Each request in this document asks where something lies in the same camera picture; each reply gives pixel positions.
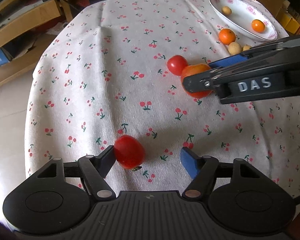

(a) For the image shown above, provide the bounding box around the small yellow longan fruit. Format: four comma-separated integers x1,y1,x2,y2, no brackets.
222,6,232,16

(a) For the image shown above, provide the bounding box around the white floral porcelain plate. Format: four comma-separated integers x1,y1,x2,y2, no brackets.
209,0,277,42

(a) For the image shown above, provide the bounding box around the cherry print white tablecloth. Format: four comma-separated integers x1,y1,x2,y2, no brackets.
25,0,300,197

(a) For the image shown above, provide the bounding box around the mandarin orange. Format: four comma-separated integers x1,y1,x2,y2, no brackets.
218,29,236,46

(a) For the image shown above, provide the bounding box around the brown longan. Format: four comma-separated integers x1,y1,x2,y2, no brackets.
228,42,242,55
242,45,251,51

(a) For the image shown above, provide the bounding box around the large red tomato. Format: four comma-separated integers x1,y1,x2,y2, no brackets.
180,63,212,99

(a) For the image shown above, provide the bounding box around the wooden tv cabinet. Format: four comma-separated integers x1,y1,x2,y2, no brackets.
0,0,75,87

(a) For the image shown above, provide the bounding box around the yellow cardboard box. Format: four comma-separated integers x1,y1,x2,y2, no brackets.
276,9,300,34

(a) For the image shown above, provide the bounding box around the small orange kumquat fruit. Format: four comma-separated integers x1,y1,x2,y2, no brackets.
251,19,266,33

